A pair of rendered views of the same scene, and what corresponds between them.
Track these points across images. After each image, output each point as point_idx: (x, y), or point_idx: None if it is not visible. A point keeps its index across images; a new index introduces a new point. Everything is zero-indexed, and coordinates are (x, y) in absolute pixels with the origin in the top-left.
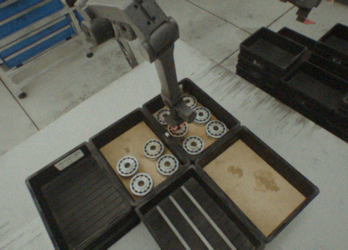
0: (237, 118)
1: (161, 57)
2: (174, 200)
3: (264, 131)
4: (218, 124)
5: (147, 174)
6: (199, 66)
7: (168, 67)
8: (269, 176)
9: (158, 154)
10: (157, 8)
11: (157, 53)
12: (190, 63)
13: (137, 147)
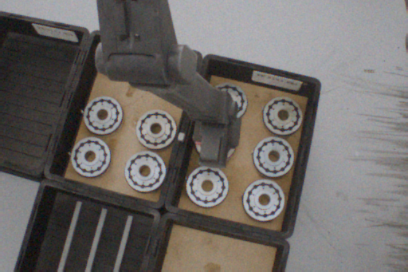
0: (335, 210)
1: (134, 87)
2: (105, 218)
3: (339, 269)
4: (276, 198)
5: (109, 153)
6: (394, 69)
7: (163, 98)
8: None
9: (151, 145)
10: (154, 28)
11: None
12: (388, 50)
13: (146, 101)
